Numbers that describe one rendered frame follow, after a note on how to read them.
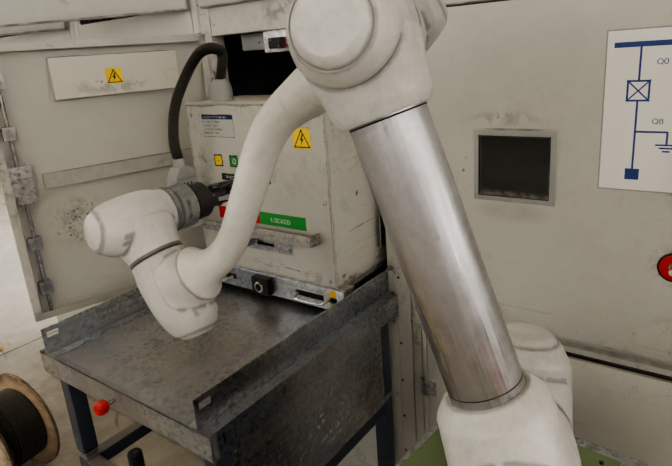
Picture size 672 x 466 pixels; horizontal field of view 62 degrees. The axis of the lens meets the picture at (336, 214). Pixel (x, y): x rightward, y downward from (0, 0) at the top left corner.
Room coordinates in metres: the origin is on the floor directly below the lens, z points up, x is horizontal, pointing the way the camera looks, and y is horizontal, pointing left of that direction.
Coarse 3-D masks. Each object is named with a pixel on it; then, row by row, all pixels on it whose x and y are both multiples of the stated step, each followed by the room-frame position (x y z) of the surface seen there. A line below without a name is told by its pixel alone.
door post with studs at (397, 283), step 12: (396, 264) 1.40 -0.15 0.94; (396, 276) 1.40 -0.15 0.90; (396, 288) 1.40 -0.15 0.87; (408, 300) 1.38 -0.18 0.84; (408, 312) 1.38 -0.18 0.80; (408, 324) 1.38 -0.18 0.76; (408, 336) 1.38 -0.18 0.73; (408, 348) 1.38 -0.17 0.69; (408, 360) 1.38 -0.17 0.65; (408, 372) 1.38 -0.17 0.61; (408, 384) 1.38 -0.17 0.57; (408, 396) 1.38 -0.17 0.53; (408, 408) 1.39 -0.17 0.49; (408, 420) 1.39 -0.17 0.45; (408, 432) 1.39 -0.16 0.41; (408, 444) 1.39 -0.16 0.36
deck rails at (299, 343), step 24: (360, 288) 1.31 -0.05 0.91; (384, 288) 1.40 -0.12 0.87; (96, 312) 1.32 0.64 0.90; (120, 312) 1.37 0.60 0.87; (144, 312) 1.40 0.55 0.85; (336, 312) 1.23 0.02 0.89; (360, 312) 1.30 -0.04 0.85; (72, 336) 1.26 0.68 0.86; (96, 336) 1.28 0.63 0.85; (288, 336) 1.09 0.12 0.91; (312, 336) 1.15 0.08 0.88; (264, 360) 1.02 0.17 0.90; (288, 360) 1.08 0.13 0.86; (216, 384) 0.92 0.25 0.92; (240, 384) 0.97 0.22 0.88; (264, 384) 1.01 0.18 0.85; (216, 408) 0.91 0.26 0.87
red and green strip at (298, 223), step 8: (224, 208) 1.52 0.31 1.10; (264, 216) 1.43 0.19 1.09; (272, 216) 1.41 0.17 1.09; (280, 216) 1.39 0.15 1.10; (288, 216) 1.38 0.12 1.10; (272, 224) 1.41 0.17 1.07; (280, 224) 1.40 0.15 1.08; (288, 224) 1.38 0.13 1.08; (296, 224) 1.36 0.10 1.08; (304, 224) 1.35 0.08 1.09
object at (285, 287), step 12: (228, 276) 1.52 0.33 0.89; (240, 276) 1.49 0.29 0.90; (276, 276) 1.41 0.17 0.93; (276, 288) 1.40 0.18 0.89; (288, 288) 1.38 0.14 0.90; (300, 288) 1.35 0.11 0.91; (312, 288) 1.33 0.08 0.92; (324, 288) 1.30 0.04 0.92; (348, 288) 1.29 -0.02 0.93; (312, 300) 1.33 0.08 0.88; (336, 300) 1.28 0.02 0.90
